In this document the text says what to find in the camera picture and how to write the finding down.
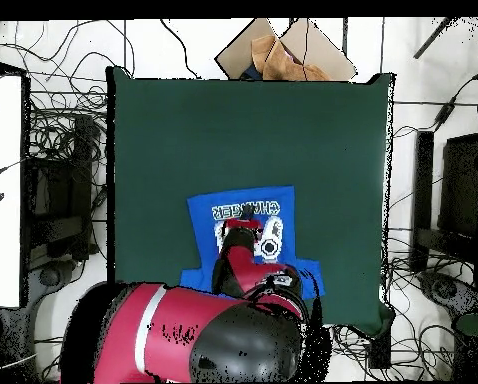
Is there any blue printed t-shirt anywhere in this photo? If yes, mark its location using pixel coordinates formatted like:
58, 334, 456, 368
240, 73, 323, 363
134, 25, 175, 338
179, 184, 326, 301

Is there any dark green table cloth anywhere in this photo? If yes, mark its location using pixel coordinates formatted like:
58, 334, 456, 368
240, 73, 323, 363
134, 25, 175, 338
104, 65, 396, 337

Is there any brown cloth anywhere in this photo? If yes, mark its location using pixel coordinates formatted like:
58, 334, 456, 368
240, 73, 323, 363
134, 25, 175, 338
250, 34, 332, 82

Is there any open cardboard box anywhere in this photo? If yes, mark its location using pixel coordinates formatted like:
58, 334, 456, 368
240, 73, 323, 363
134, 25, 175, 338
214, 17, 358, 83

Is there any black chair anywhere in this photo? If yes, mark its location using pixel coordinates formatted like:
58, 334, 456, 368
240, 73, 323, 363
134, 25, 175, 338
410, 129, 478, 265

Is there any black power adapter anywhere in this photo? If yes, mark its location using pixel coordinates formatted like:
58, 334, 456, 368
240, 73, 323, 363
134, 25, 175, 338
433, 101, 457, 130

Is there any white side table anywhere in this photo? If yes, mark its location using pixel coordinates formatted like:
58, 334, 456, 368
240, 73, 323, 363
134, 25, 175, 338
0, 73, 24, 309

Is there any black rod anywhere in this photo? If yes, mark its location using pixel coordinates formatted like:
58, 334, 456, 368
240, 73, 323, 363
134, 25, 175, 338
412, 17, 456, 60

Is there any black cable tangle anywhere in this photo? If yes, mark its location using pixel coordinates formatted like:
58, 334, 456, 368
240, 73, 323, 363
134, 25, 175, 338
26, 95, 108, 169

